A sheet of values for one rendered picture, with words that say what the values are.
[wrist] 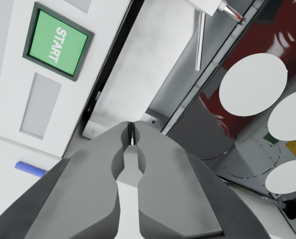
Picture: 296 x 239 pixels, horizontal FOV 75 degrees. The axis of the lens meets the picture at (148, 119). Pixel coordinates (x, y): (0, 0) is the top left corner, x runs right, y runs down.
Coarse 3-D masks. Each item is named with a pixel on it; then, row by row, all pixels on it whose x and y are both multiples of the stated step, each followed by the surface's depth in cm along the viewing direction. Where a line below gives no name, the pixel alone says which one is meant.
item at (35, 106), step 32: (32, 0) 18; (64, 0) 18; (96, 0) 18; (128, 0) 18; (96, 32) 19; (32, 64) 21; (96, 64) 21; (0, 96) 22; (32, 96) 23; (64, 96) 22; (0, 128) 24; (32, 128) 25; (64, 128) 25
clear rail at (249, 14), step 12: (264, 0) 23; (252, 12) 24; (240, 24) 24; (228, 36) 26; (228, 48) 26; (216, 60) 27; (204, 72) 28; (204, 84) 29; (192, 96) 29; (180, 108) 30; (168, 120) 32; (168, 132) 33
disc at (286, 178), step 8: (280, 168) 38; (288, 168) 38; (272, 176) 39; (280, 176) 39; (288, 176) 39; (272, 184) 41; (280, 184) 41; (288, 184) 41; (272, 192) 42; (280, 192) 42; (288, 192) 42
